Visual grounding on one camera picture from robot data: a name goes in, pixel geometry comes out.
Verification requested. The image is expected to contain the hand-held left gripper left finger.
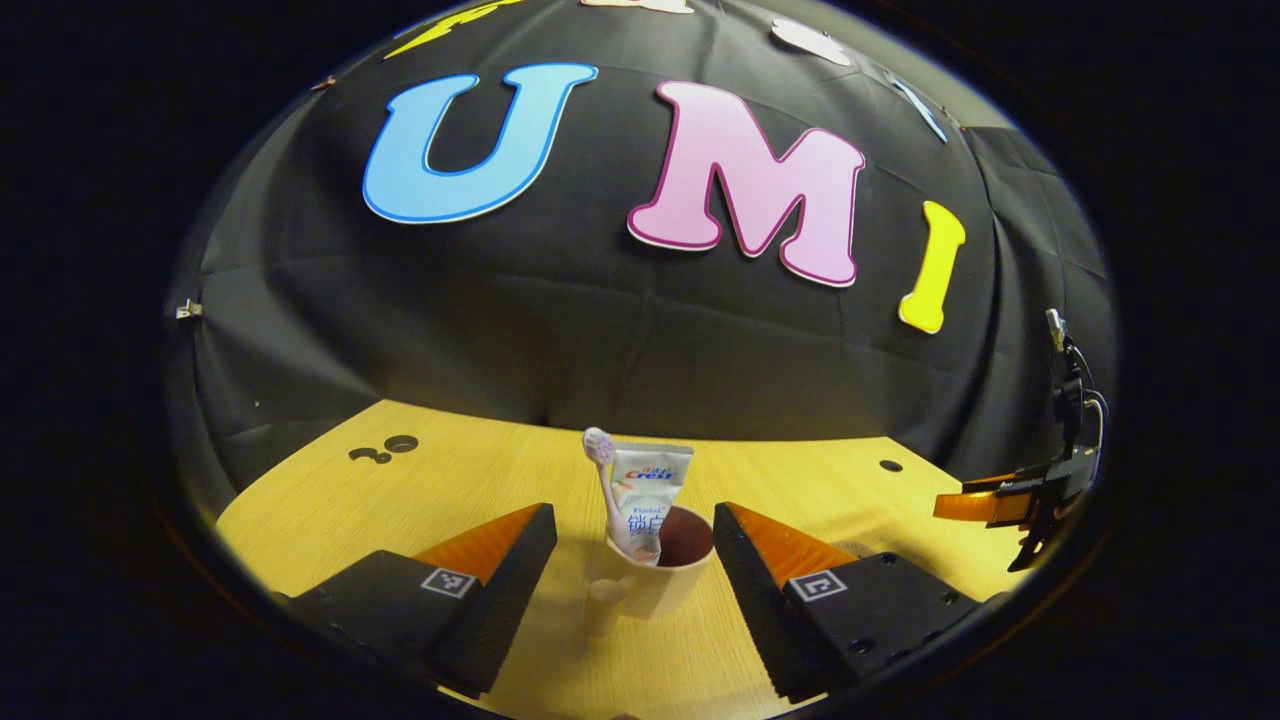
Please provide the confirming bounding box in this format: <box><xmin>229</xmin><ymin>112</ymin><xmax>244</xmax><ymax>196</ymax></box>
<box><xmin>270</xmin><ymin>503</ymin><xmax>559</xmax><ymax>699</ymax></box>

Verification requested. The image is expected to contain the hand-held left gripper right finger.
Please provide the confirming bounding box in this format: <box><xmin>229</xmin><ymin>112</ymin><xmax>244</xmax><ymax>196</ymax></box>
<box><xmin>712</xmin><ymin>502</ymin><xmax>986</xmax><ymax>704</ymax></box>

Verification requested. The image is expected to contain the beige cup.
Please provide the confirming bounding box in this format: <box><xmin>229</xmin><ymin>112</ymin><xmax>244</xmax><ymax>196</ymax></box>
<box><xmin>588</xmin><ymin>505</ymin><xmax>716</xmax><ymax>638</ymax></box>

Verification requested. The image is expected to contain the pink toothbrush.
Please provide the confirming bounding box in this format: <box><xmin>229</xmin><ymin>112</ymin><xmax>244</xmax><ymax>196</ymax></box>
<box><xmin>583</xmin><ymin>427</ymin><xmax>641</xmax><ymax>563</ymax></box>

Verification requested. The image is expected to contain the white toothpaste tube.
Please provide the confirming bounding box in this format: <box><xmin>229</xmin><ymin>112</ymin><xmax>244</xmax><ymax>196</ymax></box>
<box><xmin>608</xmin><ymin>441</ymin><xmax>695</xmax><ymax>567</ymax></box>

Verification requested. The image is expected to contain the wooden desktop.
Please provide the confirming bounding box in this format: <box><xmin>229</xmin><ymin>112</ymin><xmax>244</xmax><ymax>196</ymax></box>
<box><xmin>215</xmin><ymin>400</ymin><xmax>1031</xmax><ymax>720</ymax></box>

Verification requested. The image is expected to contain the black backdrop cloth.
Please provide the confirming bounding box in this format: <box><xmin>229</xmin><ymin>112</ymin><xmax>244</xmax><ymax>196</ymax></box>
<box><xmin>165</xmin><ymin>0</ymin><xmax>1116</xmax><ymax>521</ymax></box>

